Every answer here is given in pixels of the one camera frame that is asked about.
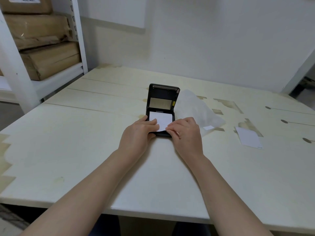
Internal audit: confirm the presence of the person's right hand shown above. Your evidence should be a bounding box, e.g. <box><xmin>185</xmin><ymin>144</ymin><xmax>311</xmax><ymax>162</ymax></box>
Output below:
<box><xmin>165</xmin><ymin>117</ymin><xmax>205</xmax><ymax>162</ymax></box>

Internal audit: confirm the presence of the person's left hand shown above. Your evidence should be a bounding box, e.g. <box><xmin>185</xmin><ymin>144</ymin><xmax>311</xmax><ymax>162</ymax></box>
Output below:
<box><xmin>118</xmin><ymin>115</ymin><xmax>160</xmax><ymax>160</ymax></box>

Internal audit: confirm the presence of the white paper stack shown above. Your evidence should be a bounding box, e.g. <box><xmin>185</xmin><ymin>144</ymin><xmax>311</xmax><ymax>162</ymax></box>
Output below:
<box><xmin>149</xmin><ymin>111</ymin><xmax>173</xmax><ymax>132</ymax></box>

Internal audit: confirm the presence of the black portable printer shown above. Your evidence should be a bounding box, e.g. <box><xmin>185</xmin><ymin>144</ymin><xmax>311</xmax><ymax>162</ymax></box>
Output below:
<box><xmin>145</xmin><ymin>83</ymin><xmax>181</xmax><ymax>138</ymax></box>

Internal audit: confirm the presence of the person's left forearm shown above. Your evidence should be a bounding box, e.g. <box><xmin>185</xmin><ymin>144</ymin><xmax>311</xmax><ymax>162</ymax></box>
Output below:
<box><xmin>21</xmin><ymin>148</ymin><xmax>139</xmax><ymax>236</ymax></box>

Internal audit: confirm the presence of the person's right forearm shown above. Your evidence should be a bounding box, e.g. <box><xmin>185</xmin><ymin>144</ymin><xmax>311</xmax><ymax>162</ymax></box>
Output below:
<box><xmin>183</xmin><ymin>155</ymin><xmax>274</xmax><ymax>236</ymax></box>

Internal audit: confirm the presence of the translucent plastic bag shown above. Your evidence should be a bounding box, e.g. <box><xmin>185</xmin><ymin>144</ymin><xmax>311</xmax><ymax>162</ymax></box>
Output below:
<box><xmin>173</xmin><ymin>89</ymin><xmax>226</xmax><ymax>137</ymax></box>

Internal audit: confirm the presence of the white paper sheet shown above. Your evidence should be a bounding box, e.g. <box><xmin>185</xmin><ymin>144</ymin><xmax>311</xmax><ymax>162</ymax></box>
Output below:
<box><xmin>235</xmin><ymin>126</ymin><xmax>264</xmax><ymax>150</ymax></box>

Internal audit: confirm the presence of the person's left leg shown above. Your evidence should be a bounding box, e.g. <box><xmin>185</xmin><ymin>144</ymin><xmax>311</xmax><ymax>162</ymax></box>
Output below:
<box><xmin>88</xmin><ymin>215</ymin><xmax>120</xmax><ymax>236</ymax></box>

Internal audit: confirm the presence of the flat brown cardboard box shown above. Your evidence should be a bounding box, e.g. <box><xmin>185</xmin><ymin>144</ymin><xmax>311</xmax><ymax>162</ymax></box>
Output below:
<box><xmin>19</xmin><ymin>41</ymin><xmax>82</xmax><ymax>81</ymax></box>

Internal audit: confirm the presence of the white metal shelf rack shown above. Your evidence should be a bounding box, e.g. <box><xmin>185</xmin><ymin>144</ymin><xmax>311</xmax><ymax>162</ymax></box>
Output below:
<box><xmin>0</xmin><ymin>0</ymin><xmax>88</xmax><ymax>114</ymax></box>

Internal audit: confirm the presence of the crumpled brown cardboard box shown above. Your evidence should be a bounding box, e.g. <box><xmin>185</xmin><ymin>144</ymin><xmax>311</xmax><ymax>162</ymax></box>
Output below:
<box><xmin>3</xmin><ymin>14</ymin><xmax>73</xmax><ymax>51</ymax></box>

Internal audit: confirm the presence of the cardboard box with label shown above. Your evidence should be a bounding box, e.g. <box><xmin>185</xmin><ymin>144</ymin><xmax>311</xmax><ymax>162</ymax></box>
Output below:
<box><xmin>0</xmin><ymin>0</ymin><xmax>53</xmax><ymax>15</ymax></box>

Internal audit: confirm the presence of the white slanted rack post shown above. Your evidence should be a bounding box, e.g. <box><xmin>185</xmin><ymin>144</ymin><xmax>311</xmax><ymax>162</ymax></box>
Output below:
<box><xmin>281</xmin><ymin>49</ymin><xmax>315</xmax><ymax>95</ymax></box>

